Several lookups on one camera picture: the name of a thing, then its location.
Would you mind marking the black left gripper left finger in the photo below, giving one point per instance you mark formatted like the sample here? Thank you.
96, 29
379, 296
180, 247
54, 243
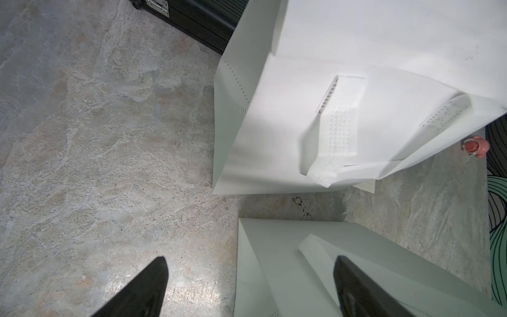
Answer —
143, 296

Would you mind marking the small pink toy figure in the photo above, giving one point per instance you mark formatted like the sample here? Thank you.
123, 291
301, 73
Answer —
476, 146

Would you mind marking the white non-woven bag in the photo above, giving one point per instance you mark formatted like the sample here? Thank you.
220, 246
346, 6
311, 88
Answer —
313, 96
285, 268

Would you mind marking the black ribbed hard case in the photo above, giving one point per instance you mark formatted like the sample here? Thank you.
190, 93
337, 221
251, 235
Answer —
210, 22

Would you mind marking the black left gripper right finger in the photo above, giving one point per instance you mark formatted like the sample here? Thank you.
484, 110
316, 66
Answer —
359, 295

